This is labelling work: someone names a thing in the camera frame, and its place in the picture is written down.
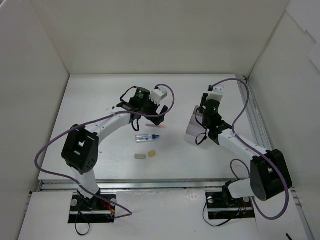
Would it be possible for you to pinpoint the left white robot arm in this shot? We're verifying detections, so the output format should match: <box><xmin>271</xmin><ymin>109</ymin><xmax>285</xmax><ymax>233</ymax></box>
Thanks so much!
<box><xmin>61</xmin><ymin>86</ymin><xmax>169</xmax><ymax>210</ymax></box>

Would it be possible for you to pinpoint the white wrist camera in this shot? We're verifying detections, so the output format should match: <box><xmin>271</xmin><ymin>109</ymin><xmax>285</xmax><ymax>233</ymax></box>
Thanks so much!
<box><xmin>206</xmin><ymin>84</ymin><xmax>224</xmax><ymax>103</ymax></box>
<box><xmin>149</xmin><ymin>87</ymin><xmax>168</xmax><ymax>105</ymax></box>

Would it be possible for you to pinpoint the white three-compartment organizer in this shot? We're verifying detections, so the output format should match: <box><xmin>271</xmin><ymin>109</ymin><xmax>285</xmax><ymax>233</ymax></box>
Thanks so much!
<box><xmin>184</xmin><ymin>105</ymin><xmax>206</xmax><ymax>145</ymax></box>

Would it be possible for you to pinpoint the purple cable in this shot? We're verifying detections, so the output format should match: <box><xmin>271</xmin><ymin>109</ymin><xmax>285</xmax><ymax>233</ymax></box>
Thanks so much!
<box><xmin>34</xmin><ymin>83</ymin><xmax>175</xmax><ymax>221</ymax></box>
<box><xmin>212</xmin><ymin>77</ymin><xmax>290</xmax><ymax>221</ymax></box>

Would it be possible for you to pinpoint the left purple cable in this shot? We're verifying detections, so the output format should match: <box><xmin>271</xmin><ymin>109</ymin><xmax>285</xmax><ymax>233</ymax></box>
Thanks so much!
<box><xmin>34</xmin><ymin>83</ymin><xmax>175</xmax><ymax>221</ymax></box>

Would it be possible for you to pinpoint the tan yellow eraser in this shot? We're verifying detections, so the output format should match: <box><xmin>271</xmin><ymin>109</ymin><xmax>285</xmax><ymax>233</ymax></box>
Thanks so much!
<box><xmin>148</xmin><ymin>150</ymin><xmax>156</xmax><ymax>158</ymax></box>

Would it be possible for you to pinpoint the clear blue-capped glue bottle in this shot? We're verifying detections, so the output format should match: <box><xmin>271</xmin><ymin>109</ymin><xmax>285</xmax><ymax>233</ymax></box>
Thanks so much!
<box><xmin>135</xmin><ymin>134</ymin><xmax>160</xmax><ymax>143</ymax></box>

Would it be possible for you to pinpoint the right side aluminium rail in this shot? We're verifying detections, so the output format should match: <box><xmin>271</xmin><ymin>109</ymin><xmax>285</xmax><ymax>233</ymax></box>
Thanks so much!
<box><xmin>246</xmin><ymin>86</ymin><xmax>315</xmax><ymax>240</ymax></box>

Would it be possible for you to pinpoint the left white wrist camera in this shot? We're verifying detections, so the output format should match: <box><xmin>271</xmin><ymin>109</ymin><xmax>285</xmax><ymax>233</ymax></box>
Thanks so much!
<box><xmin>149</xmin><ymin>87</ymin><xmax>168</xmax><ymax>105</ymax></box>

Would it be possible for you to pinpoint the grey white eraser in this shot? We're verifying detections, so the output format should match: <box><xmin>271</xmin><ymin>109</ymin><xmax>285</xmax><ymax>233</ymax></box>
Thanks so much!
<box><xmin>134</xmin><ymin>153</ymin><xmax>147</xmax><ymax>160</ymax></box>

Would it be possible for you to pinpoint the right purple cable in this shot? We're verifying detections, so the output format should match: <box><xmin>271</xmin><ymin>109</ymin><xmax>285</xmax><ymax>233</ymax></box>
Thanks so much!
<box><xmin>212</xmin><ymin>77</ymin><xmax>290</xmax><ymax>221</ymax></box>

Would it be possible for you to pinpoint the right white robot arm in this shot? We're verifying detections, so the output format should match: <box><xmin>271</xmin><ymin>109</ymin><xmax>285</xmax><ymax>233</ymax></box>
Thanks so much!
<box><xmin>199</xmin><ymin>99</ymin><xmax>292</xmax><ymax>206</ymax></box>

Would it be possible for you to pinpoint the front aluminium rail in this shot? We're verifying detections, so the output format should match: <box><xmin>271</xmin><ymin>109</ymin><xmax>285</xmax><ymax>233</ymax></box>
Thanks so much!
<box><xmin>36</xmin><ymin>178</ymin><xmax>231</xmax><ymax>192</ymax></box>

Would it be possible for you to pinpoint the pink highlighter pen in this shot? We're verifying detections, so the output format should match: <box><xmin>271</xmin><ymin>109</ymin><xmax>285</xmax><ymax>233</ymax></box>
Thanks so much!
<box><xmin>145</xmin><ymin>123</ymin><xmax>167</xmax><ymax>129</ymax></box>

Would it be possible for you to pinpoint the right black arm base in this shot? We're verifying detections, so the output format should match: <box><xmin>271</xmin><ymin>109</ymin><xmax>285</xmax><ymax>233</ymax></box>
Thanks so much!
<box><xmin>202</xmin><ymin>189</ymin><xmax>256</xmax><ymax>222</ymax></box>

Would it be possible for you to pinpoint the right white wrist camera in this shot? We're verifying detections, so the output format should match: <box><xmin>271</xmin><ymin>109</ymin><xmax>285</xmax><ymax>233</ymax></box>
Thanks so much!
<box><xmin>206</xmin><ymin>84</ymin><xmax>224</xmax><ymax>103</ymax></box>

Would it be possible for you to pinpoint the aluminium rail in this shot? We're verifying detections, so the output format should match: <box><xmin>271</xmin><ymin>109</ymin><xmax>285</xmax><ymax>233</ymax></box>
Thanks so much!
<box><xmin>36</xmin><ymin>178</ymin><xmax>231</xmax><ymax>192</ymax></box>
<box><xmin>246</xmin><ymin>86</ymin><xmax>315</xmax><ymax>240</ymax></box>

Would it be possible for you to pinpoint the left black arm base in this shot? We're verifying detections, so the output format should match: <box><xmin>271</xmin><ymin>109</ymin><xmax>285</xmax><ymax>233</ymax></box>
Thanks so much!
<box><xmin>68</xmin><ymin>193</ymin><xmax>116</xmax><ymax>224</ymax></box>

